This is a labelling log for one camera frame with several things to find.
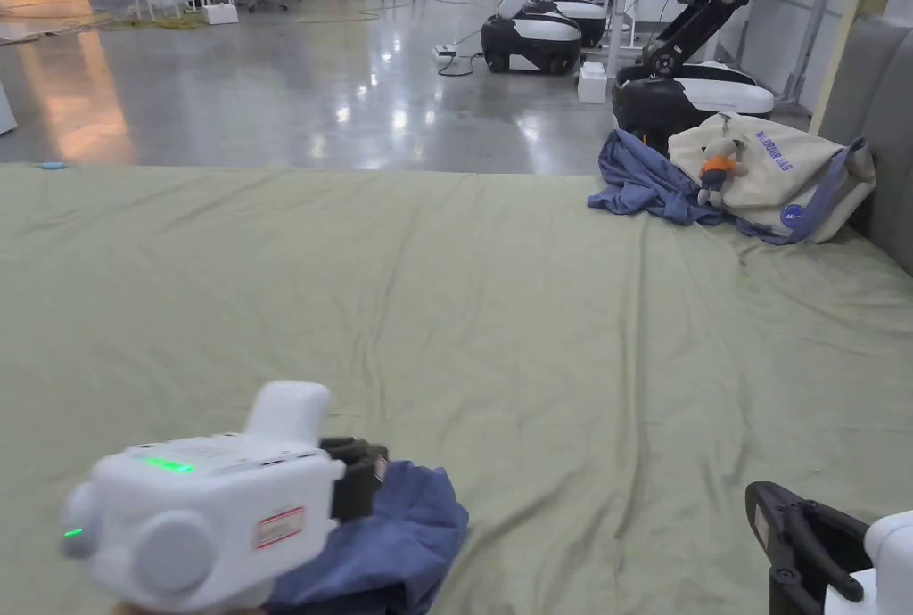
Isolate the small white box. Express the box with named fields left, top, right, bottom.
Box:
left=576, top=61, right=610, bottom=105

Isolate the grey padded headboard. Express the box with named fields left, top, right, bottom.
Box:
left=808, top=0, right=913, bottom=268

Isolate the bunched blue garment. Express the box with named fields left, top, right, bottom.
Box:
left=587, top=127, right=725, bottom=226

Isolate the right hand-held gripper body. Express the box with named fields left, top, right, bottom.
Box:
left=826, top=511, right=913, bottom=615

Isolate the dark blue shirt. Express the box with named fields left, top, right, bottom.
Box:
left=262, top=459, right=470, bottom=615

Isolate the black and white robot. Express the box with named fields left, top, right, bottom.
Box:
left=611, top=0, right=860, bottom=140

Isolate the small plush toy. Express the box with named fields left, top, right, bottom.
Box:
left=696, top=139, right=752, bottom=209

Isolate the bed with pale green sheet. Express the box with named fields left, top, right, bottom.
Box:
left=0, top=161, right=913, bottom=615

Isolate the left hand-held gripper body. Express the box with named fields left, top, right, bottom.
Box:
left=60, top=381, right=390, bottom=615

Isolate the cream tote bag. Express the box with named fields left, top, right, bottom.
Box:
left=668, top=111, right=877, bottom=246

